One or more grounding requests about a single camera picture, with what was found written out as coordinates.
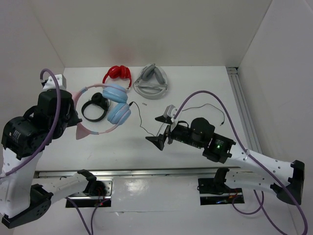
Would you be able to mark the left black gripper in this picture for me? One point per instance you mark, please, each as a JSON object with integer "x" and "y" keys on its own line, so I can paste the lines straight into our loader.
{"x": 75, "y": 118}

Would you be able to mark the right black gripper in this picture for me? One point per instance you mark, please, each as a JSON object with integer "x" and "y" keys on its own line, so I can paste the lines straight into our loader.
{"x": 158, "y": 141}

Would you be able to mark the pink blue cat-ear headphones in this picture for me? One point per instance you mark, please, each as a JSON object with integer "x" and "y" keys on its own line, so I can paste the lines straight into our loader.
{"x": 116, "y": 116}

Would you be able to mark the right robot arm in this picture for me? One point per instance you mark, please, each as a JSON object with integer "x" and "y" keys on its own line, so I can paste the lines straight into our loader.
{"x": 283, "y": 179}

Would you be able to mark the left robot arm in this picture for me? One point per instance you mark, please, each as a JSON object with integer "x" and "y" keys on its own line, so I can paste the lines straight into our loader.
{"x": 24, "y": 139}

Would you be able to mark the grey white headphones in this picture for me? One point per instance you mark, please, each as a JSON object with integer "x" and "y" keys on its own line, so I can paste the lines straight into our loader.
{"x": 152, "y": 82}

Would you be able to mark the black headphones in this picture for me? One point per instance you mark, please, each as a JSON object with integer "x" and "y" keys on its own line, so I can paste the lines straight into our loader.
{"x": 96, "y": 109}

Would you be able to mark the red headphones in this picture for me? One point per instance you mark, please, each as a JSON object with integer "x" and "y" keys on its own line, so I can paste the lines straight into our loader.
{"x": 121, "y": 72}

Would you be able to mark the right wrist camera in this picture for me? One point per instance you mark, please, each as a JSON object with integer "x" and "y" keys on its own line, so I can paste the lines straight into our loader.
{"x": 171, "y": 111}

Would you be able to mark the aluminium front rail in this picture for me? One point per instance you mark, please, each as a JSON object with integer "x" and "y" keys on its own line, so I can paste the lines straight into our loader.
{"x": 132, "y": 173}

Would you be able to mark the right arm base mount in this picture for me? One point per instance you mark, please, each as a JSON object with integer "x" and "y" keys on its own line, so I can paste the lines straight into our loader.
{"x": 210, "y": 194}

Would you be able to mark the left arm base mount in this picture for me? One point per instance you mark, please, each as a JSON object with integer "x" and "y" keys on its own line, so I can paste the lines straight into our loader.
{"x": 102, "y": 194}

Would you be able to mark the aluminium side rail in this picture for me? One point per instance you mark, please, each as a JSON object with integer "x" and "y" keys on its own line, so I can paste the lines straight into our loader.
{"x": 245, "y": 116}

